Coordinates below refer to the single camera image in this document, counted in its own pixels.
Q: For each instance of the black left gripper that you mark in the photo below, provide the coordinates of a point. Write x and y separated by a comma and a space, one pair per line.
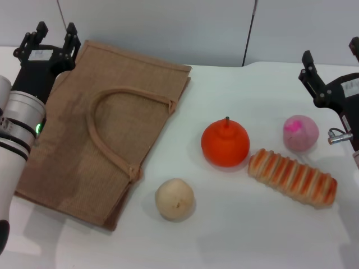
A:
33, 73

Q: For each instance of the pink toy peach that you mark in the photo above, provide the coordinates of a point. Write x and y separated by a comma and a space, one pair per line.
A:
301, 134

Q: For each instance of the brown woven handbag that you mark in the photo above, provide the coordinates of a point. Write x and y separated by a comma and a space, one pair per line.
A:
112, 126

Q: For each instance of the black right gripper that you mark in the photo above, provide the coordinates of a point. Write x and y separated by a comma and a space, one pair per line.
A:
347, 103

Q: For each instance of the orange toy fruit with stem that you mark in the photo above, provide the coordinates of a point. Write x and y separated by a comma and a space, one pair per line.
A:
224, 143

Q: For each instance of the beige toy pear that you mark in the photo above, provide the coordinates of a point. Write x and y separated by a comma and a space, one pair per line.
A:
174, 200

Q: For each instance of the striped long bread loaf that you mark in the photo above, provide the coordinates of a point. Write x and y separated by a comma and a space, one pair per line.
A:
291, 176

